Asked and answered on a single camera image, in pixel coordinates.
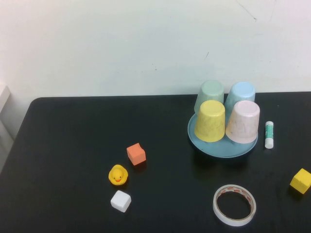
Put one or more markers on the pink plastic cup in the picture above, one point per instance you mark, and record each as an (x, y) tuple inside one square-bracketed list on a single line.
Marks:
[(243, 123)]

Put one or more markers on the yellow plastic cup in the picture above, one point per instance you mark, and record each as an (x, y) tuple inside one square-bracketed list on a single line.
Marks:
[(210, 121)]

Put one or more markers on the green plastic cup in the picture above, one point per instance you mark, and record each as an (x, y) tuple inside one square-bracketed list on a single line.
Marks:
[(210, 93)]

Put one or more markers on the blue cup stand with pegs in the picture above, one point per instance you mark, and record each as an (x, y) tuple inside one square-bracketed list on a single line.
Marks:
[(218, 151)]

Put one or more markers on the light blue plastic cup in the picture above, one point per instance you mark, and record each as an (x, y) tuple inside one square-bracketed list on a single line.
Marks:
[(241, 93)]

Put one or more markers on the orange foam cube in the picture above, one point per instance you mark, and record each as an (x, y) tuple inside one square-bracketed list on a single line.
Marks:
[(136, 155)]

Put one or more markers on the yellow rubber duck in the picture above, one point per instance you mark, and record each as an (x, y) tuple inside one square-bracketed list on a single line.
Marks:
[(117, 176)]

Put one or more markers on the white foam cube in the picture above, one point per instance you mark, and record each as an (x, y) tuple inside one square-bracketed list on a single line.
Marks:
[(120, 201)]

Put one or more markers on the white green glue stick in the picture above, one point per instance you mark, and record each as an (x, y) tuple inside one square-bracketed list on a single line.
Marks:
[(269, 136)]

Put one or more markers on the white tape roll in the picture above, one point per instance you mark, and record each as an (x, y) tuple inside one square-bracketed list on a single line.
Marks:
[(234, 221)]

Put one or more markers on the yellow foam cube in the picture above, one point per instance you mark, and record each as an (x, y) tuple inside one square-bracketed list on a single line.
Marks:
[(300, 180)]

